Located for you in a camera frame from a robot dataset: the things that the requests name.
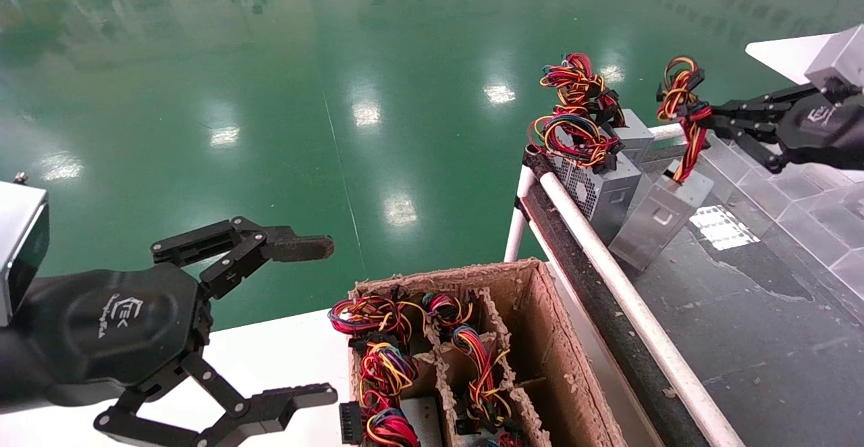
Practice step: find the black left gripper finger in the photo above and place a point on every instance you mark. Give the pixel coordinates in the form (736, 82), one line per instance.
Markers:
(270, 410)
(270, 244)

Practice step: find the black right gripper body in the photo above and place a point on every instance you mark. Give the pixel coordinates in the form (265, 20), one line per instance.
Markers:
(827, 126)

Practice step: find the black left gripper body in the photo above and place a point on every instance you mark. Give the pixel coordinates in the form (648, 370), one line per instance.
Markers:
(101, 332)

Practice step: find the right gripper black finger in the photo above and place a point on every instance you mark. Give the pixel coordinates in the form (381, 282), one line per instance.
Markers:
(756, 108)
(763, 153)

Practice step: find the clear acrylic divider tray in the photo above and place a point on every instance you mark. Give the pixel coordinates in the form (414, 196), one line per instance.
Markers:
(810, 217)

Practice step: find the black conveyor belt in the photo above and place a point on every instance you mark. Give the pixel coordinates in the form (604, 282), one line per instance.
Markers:
(742, 339)

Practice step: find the white leg tube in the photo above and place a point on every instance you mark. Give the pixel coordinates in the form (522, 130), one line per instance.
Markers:
(516, 231)

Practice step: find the brown cardboard divider box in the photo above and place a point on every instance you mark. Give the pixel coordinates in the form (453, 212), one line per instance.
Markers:
(540, 325)

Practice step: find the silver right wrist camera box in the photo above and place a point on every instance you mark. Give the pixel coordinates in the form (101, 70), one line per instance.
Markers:
(840, 55)

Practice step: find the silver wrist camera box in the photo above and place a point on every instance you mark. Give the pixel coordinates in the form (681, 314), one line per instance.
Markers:
(840, 55)
(20, 251)

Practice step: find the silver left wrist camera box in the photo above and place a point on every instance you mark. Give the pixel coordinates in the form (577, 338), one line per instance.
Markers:
(20, 251)

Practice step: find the long white rail tube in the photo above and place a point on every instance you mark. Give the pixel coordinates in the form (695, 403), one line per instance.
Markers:
(607, 265)

